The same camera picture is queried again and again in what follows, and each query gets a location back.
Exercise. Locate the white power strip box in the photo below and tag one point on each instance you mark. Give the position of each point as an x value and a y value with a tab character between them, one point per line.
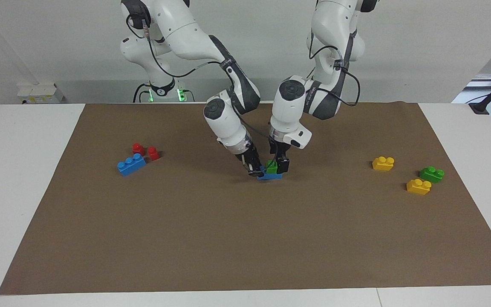
38	94

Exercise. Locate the red one-stud toy block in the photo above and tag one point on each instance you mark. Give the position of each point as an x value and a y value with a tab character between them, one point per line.
138	149
153	154

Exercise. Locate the green two-stud toy block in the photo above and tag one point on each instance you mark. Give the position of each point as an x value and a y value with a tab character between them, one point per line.
431	175
272	167

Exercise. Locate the brown paper table mat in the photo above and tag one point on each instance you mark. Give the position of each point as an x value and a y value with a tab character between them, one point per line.
245	234

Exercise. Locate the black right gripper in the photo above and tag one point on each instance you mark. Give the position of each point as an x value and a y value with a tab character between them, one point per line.
249	157

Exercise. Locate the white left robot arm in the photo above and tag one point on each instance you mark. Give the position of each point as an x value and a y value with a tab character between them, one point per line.
288	111

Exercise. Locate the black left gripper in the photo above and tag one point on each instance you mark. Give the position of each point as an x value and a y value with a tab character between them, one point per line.
280	150

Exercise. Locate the yellow two-stud toy block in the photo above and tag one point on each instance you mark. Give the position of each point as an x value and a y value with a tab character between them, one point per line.
418	187
383	164

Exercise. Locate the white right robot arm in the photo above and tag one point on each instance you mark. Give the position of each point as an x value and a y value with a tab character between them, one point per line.
224	123

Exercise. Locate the blue three-stud toy block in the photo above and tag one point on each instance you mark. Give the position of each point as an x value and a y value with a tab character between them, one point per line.
271	176
130	167

